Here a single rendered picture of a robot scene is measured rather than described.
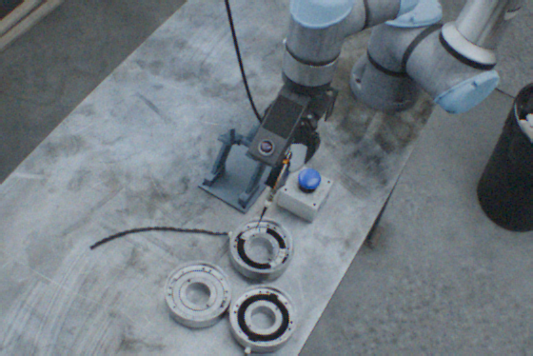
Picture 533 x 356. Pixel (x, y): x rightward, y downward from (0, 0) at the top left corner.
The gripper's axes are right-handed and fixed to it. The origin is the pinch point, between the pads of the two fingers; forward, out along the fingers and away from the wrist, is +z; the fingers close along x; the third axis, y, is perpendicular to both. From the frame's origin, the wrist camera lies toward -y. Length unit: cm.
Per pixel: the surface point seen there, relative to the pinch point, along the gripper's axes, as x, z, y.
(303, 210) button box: -4.7, 10.8, 1.5
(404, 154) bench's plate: -14.1, 13.2, 25.8
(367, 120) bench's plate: -4.2, 13.2, 29.2
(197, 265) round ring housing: 3.8, 9.9, -18.0
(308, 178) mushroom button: -3.3, 5.6, 4.3
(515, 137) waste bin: -35, 55, 90
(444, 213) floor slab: -27, 93, 82
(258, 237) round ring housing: -1.4, 10.2, -7.8
